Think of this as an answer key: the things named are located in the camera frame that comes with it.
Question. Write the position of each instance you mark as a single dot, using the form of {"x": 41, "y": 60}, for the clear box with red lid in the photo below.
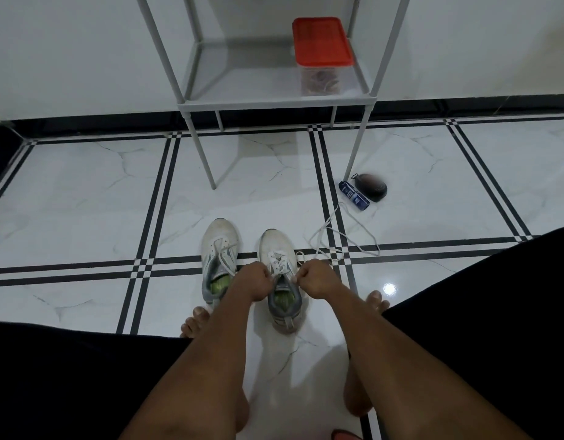
{"x": 322, "y": 82}

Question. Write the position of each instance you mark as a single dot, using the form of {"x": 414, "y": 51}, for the clear container with red lid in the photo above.
{"x": 323, "y": 41}

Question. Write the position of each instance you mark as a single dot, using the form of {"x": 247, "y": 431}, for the person's foot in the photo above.
{"x": 376, "y": 301}
{"x": 197, "y": 323}

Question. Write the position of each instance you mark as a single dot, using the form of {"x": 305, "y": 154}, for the person's right hand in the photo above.
{"x": 321, "y": 279}

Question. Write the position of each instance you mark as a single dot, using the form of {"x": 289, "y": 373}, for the black shorts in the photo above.
{"x": 502, "y": 307}

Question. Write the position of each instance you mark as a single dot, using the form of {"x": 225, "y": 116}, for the grey metal shelf rack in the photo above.
{"x": 273, "y": 104}

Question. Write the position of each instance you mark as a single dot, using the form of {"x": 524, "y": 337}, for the person's left hand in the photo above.
{"x": 252, "y": 281}

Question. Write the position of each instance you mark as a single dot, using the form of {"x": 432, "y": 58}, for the person's left foot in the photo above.
{"x": 197, "y": 323}

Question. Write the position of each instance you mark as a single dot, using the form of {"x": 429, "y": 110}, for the person's right leg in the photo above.
{"x": 357, "y": 394}

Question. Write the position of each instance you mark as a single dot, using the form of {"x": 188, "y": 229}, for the person's right forearm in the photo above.
{"x": 424, "y": 371}

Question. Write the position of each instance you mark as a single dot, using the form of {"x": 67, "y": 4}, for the person's left forearm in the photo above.
{"x": 195, "y": 371}

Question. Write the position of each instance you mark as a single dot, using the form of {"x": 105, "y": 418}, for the person's right foot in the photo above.
{"x": 376, "y": 301}

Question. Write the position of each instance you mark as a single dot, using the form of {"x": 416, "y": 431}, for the black oval polish bottle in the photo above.
{"x": 371, "y": 187}

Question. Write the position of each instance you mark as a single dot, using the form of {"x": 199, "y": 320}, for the white grey sneaker shoe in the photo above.
{"x": 218, "y": 229}
{"x": 275, "y": 240}

